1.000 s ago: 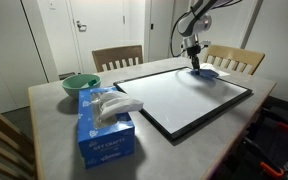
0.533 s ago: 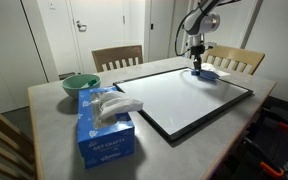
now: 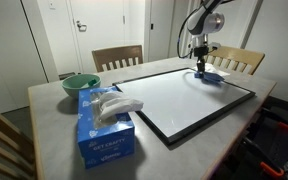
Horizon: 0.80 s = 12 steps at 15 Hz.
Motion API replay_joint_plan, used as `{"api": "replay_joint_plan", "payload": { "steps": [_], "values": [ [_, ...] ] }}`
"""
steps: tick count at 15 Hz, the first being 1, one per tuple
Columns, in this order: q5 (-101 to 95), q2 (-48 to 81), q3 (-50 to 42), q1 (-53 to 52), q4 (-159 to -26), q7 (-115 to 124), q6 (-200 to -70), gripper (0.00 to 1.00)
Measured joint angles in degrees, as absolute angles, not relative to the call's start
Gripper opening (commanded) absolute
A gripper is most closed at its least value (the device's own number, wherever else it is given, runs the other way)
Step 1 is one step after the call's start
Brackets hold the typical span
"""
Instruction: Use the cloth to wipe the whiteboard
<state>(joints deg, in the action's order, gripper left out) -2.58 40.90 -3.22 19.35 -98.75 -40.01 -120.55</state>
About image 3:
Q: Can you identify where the green bowl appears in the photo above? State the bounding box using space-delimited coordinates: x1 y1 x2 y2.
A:
62 74 101 99

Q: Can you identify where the black framed whiteboard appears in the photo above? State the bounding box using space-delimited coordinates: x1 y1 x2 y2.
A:
114 68 255 145

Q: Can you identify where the light wooden chair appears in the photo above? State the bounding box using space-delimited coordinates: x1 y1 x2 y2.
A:
205 46 265 75

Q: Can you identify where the dark wooden chair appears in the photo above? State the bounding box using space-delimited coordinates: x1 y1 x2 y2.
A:
92 45 143 72

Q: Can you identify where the blue tissue box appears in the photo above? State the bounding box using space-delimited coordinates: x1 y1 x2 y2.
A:
77 86 143 169

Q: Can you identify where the orange black clamp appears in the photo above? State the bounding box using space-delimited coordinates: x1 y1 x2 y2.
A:
242 137 285 180

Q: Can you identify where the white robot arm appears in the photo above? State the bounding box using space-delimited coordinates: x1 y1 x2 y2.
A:
177 0 226 75

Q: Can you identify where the red black clamp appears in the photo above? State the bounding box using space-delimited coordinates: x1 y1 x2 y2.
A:
261 108 288 131

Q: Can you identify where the crumpled white paper towel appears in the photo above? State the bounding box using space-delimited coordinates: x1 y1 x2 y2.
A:
204 63 228 78

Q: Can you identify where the white light switch plate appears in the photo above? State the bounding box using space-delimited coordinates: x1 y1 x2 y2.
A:
48 0 56 10

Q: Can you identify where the silver door handle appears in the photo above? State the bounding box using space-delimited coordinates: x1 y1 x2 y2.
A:
76 21 87 32

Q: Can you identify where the wooden chair near camera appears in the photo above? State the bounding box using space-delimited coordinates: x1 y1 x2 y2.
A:
0 113 37 180

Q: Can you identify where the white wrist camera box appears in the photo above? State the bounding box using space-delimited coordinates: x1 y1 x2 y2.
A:
208 42 221 50

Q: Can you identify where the blue wiping cloth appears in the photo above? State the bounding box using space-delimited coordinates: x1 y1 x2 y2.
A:
194 71 224 83

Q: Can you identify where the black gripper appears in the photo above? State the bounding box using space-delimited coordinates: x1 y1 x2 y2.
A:
194 46 209 73

